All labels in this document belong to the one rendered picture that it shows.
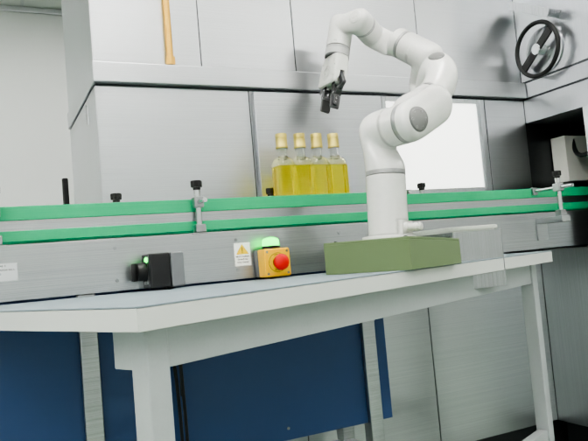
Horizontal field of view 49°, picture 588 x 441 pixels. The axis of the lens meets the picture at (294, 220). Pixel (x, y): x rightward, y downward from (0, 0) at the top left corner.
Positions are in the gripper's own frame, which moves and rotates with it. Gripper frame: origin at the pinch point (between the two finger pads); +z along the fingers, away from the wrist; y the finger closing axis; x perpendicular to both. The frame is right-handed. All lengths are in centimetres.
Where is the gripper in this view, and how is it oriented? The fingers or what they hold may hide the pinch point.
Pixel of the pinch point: (330, 104)
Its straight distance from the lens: 200.0
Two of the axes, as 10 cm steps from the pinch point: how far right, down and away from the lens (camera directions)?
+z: -1.5, 9.7, -1.7
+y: 4.4, -0.9, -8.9
